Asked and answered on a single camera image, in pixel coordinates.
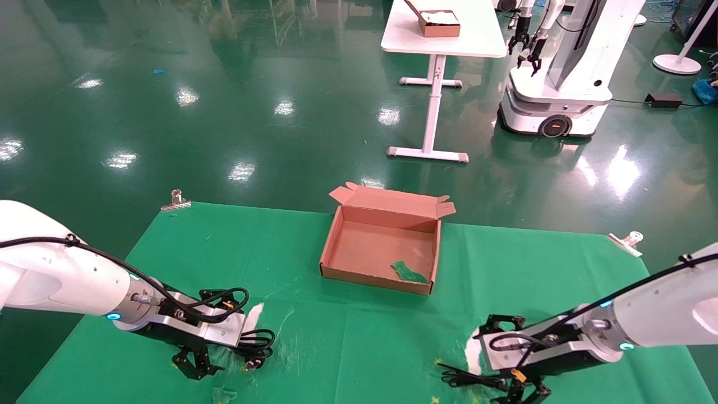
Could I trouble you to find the open brown cardboard box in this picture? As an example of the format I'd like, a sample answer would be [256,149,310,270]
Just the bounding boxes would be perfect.
[319,182,457,296]

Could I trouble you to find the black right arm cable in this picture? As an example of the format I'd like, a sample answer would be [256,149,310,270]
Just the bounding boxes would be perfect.
[489,252,718,371]

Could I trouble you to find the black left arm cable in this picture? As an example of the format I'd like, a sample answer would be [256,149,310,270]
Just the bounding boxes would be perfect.
[0,235,250,325]

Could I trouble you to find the white round stand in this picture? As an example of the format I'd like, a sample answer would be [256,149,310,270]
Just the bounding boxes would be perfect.
[653,0,718,76]

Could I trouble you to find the dark cabinet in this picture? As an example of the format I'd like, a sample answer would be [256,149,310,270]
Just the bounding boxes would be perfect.
[670,0,718,48]

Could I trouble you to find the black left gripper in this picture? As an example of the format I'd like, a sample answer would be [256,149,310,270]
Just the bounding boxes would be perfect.
[135,288,247,382]

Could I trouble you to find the metal binder clip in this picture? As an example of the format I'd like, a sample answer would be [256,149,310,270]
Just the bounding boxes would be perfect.
[161,189,192,212]
[607,231,645,258]

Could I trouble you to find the white wheeled robot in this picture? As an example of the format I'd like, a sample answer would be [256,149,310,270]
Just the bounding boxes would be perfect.
[498,0,646,139]

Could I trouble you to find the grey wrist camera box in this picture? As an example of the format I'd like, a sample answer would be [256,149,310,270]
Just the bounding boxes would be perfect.
[477,321,595,372]
[147,292,247,347]

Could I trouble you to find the small black robot gripper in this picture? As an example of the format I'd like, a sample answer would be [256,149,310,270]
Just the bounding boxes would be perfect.
[508,16,532,56]
[516,31,548,77]

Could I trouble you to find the white desk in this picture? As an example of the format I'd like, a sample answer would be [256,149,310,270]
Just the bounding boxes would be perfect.
[381,0,508,164]

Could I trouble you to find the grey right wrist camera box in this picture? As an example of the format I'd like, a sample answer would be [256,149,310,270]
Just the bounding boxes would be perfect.
[477,321,595,372]

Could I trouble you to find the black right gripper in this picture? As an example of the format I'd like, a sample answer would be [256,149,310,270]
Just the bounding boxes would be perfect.
[484,314,612,404]

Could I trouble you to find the black power adapter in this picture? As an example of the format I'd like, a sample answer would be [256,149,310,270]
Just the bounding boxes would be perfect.
[645,93,683,110]

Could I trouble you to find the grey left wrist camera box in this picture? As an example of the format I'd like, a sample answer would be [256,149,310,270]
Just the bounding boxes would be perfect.
[147,292,247,347]

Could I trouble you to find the thin black cable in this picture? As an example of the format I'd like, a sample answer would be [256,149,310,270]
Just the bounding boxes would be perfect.
[436,362,511,393]

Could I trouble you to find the small brown cardboard box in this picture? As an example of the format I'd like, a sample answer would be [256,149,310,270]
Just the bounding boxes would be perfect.
[404,0,462,38]

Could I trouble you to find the green table cloth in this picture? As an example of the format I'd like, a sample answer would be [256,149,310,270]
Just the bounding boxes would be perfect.
[17,201,718,404]

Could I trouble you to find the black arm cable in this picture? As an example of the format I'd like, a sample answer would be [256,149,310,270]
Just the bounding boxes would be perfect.
[0,235,250,325]
[489,252,718,371]

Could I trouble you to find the crumpled green plastic scrap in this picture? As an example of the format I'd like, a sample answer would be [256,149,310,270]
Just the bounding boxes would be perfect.
[391,260,430,284]

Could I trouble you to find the black power cable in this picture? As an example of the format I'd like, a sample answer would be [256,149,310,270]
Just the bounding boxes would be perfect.
[230,328,277,372]

